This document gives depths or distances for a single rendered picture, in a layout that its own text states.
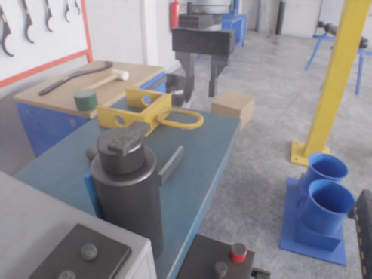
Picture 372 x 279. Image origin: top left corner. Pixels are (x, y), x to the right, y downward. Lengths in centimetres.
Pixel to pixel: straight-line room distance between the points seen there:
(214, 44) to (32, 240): 45
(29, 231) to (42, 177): 29
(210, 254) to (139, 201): 21
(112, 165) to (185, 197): 24
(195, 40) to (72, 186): 39
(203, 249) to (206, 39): 41
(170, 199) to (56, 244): 25
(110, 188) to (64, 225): 7
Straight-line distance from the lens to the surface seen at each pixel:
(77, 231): 26
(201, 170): 52
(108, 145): 24
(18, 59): 221
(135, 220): 29
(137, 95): 76
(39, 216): 31
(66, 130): 125
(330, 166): 205
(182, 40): 54
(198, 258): 44
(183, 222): 42
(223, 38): 52
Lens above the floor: 140
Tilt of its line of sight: 34 degrees down
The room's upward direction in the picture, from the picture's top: 1 degrees clockwise
